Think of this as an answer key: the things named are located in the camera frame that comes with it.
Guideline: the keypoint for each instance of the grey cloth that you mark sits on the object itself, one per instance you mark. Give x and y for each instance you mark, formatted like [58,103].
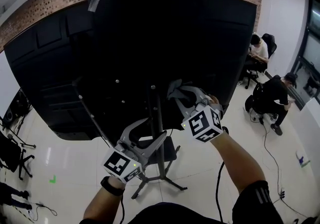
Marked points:
[175,90]

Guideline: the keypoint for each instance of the person's black shirt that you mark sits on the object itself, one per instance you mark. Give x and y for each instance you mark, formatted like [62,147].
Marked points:
[255,205]

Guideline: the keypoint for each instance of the black office chair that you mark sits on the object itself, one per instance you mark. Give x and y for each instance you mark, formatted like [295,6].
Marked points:
[256,93]
[10,155]

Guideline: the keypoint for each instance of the person's right hand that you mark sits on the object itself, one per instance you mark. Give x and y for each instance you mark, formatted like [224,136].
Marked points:
[214,99]

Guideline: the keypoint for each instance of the black TV stand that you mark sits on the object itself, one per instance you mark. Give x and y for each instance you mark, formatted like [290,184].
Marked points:
[160,158]

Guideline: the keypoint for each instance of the seated person in white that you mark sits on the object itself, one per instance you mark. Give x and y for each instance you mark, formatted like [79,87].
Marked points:
[271,43]

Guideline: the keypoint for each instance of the black power strip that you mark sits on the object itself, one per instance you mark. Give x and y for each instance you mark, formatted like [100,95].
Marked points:
[282,194]

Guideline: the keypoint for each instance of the person's left forearm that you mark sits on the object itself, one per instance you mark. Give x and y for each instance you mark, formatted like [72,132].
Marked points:
[105,205]

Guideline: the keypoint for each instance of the person's right forearm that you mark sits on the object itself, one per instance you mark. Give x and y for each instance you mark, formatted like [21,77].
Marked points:
[240,163]

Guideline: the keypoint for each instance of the black speaker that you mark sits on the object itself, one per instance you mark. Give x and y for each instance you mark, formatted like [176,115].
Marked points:
[9,114]

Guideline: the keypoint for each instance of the black television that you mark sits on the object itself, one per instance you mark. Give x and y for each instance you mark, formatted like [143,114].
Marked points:
[200,43]

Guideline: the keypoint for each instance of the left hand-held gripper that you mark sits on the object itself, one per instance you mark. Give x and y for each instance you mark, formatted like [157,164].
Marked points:
[120,165]

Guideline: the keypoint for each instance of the black wrist watch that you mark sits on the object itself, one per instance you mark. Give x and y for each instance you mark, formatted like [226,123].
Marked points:
[110,188]

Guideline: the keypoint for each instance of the green floor tape mark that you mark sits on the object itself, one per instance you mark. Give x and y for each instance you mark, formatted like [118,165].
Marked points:
[52,180]

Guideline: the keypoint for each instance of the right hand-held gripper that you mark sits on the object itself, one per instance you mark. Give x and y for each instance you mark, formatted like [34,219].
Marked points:
[202,125]

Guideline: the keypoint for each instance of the blue and green floor tape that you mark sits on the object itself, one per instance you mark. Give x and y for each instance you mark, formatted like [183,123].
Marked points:
[302,160]

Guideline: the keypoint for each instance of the dark glass window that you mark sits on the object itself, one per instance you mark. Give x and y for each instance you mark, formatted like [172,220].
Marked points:
[312,55]

